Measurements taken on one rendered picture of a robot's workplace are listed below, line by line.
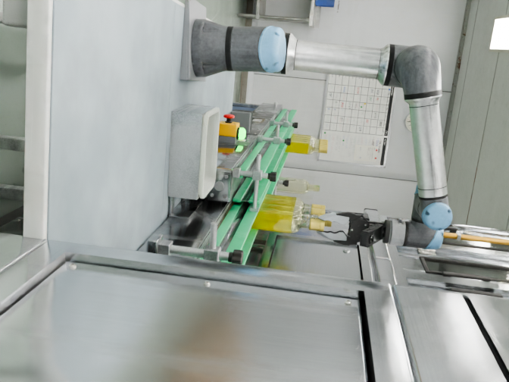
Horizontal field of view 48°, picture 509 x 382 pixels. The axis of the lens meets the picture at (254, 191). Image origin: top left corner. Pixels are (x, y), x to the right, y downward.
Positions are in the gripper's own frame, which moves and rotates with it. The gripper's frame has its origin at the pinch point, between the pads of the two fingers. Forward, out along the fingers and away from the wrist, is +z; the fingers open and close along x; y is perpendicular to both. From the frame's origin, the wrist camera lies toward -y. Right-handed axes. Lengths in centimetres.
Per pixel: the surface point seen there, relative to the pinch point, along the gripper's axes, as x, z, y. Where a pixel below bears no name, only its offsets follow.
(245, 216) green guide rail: 3.3, 21.5, -12.2
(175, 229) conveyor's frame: 3.9, 35.8, -34.7
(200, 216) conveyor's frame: 4.6, 32.3, -22.5
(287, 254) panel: -12.6, 9.4, 7.3
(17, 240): 18, 44, -93
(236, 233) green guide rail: 2.5, 21.6, -27.4
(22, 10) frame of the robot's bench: 49, 47, -86
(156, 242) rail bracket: 13, 30, -73
